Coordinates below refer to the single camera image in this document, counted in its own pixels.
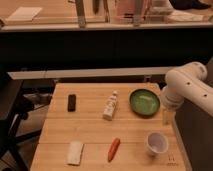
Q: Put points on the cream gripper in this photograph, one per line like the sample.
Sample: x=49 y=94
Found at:
x=168 y=116

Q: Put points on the black eraser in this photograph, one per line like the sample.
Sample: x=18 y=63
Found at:
x=71 y=102

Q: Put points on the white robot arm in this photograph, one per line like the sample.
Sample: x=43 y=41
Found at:
x=186 y=94

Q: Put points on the white sponge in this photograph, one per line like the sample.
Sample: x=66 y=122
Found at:
x=74 y=153

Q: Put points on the green bowl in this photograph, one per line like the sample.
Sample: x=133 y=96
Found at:
x=144 y=102

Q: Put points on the white cup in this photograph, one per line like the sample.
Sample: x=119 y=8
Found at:
x=156 y=143

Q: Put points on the white bottle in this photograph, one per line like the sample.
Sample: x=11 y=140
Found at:
x=110 y=106

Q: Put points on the orange carrot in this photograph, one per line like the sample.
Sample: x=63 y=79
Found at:
x=113 y=149

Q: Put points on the black office chair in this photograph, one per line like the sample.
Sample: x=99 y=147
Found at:
x=14 y=108

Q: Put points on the white paper sheet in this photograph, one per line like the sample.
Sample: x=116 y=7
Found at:
x=24 y=14

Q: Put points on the long white rail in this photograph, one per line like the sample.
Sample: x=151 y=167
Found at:
x=56 y=74

